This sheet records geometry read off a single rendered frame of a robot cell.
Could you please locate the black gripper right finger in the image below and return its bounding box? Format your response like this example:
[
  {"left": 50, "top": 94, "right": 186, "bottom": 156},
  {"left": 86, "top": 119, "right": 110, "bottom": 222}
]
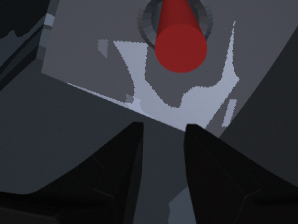
[{"left": 184, "top": 124, "right": 298, "bottom": 224}]

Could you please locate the grey plate with hole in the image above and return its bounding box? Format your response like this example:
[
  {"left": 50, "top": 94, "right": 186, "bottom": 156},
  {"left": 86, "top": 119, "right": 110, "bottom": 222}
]
[{"left": 41, "top": 0, "right": 298, "bottom": 137}]

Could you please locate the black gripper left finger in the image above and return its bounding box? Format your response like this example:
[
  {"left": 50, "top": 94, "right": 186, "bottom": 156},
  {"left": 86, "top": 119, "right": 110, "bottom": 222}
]
[{"left": 0, "top": 121, "right": 144, "bottom": 224}]

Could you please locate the red peg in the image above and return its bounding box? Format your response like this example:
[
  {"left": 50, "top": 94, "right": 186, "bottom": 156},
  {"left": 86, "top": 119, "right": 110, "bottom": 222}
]
[{"left": 156, "top": 0, "right": 208, "bottom": 73}]

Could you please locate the dark grey open box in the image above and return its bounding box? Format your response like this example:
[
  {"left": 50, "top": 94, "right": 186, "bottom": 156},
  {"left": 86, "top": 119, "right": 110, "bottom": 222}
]
[{"left": 0, "top": 0, "right": 298, "bottom": 224}]

